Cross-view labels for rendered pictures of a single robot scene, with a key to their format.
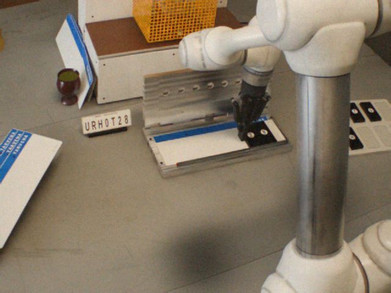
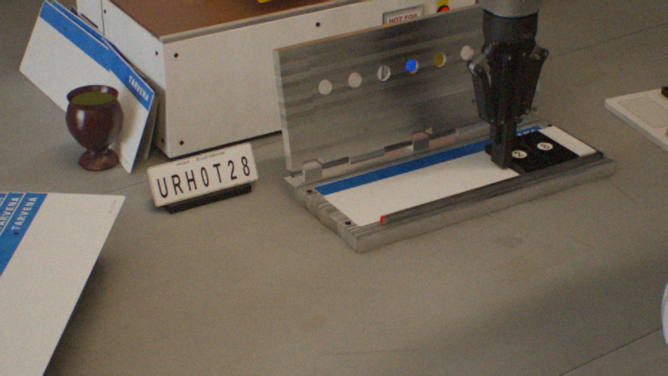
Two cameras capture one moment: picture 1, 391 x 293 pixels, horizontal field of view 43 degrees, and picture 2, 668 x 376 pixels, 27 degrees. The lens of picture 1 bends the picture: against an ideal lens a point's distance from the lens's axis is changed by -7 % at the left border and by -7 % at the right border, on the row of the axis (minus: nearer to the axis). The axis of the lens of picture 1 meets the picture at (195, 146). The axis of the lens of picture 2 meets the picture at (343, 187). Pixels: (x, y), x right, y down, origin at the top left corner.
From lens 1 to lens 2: 0.60 m
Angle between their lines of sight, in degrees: 16
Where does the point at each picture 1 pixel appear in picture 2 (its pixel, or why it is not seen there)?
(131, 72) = (234, 73)
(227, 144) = (475, 178)
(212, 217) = (488, 296)
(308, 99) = not seen: outside the picture
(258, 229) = (597, 302)
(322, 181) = not seen: outside the picture
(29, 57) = not seen: outside the picture
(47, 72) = (24, 125)
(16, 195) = (45, 291)
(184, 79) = (358, 54)
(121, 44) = (203, 15)
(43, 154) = (89, 221)
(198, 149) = (416, 192)
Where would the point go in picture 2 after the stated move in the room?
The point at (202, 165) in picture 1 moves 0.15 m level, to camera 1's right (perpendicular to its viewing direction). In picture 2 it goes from (435, 215) to (546, 212)
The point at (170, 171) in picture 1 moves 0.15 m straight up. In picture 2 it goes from (372, 232) to (373, 130)
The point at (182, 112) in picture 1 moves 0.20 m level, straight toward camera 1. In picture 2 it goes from (365, 130) to (382, 195)
